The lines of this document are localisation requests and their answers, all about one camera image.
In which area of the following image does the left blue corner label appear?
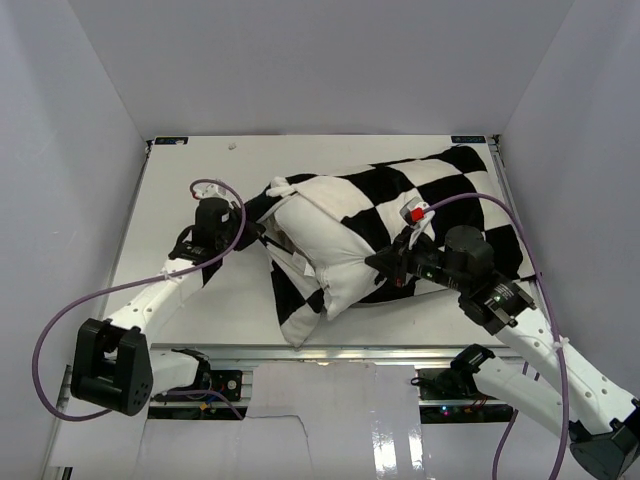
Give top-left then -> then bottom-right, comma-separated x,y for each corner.
153,136 -> 189,146

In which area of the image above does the white pillow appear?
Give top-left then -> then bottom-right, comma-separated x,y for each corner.
266,175 -> 376,320

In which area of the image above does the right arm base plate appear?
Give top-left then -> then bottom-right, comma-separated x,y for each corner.
410,368 -> 514,425

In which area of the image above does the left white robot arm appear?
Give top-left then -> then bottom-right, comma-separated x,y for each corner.
70,197 -> 265,416

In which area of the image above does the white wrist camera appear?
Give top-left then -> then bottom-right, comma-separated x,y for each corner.
190,182 -> 235,203
400,197 -> 435,250

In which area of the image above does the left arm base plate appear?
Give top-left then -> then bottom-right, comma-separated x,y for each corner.
149,367 -> 246,420

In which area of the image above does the aluminium table edge rail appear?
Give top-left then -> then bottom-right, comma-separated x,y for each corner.
149,342 -> 521,365

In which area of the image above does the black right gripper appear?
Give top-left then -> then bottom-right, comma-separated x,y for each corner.
366,226 -> 469,294

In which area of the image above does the black white checkered pillowcase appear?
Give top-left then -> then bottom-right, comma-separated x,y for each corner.
245,145 -> 534,347

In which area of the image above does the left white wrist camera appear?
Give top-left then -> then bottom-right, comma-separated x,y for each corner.
190,182 -> 235,203

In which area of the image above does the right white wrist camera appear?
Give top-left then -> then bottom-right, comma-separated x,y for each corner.
400,197 -> 435,250

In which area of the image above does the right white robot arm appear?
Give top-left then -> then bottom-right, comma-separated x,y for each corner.
365,226 -> 639,479

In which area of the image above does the blue table corner label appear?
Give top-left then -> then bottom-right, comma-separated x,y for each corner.
451,135 -> 487,144

